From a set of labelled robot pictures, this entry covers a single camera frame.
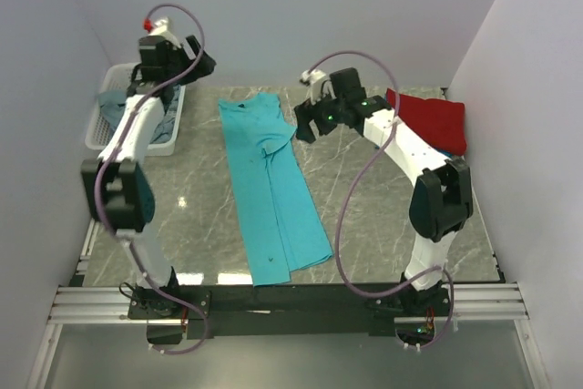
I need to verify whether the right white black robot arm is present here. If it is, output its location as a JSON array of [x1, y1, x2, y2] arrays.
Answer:
[[294, 67, 474, 315]]

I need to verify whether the folded teal t-shirt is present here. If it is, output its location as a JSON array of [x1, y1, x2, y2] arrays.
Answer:
[[374, 145, 454, 158]]

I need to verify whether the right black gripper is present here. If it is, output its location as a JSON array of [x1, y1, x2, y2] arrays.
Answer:
[[292, 87, 345, 145]]

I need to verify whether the aluminium rail frame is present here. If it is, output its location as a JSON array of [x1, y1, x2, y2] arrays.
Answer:
[[25, 151, 547, 389]]

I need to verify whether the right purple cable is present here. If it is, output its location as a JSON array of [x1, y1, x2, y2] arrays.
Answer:
[[313, 49, 456, 352]]

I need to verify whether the purple cable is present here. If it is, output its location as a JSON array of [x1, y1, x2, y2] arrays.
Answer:
[[93, 4, 213, 356], [313, 49, 456, 352]]

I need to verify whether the folded red t-shirt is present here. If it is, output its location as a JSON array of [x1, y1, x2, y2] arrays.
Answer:
[[398, 93, 467, 156]]

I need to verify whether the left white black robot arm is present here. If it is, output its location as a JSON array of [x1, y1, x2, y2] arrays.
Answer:
[[81, 34, 216, 318]]

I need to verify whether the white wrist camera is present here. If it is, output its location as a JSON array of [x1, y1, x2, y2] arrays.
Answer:
[[143, 16, 181, 47], [300, 69, 336, 105]]

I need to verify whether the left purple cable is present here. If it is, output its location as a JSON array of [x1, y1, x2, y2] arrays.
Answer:
[[93, 4, 213, 356]]

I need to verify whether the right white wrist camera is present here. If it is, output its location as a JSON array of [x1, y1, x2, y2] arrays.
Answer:
[[300, 69, 336, 105]]

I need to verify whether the grey-blue crumpled t-shirt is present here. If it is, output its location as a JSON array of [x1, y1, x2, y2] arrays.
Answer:
[[93, 86, 182, 147]]

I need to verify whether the black base crossbar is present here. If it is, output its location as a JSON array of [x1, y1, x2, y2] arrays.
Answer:
[[128, 284, 451, 340]]

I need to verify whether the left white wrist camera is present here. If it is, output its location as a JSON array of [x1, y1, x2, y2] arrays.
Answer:
[[143, 16, 181, 47]]

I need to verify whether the light blue t-shirt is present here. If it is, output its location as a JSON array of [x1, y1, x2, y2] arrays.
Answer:
[[219, 92, 333, 286]]

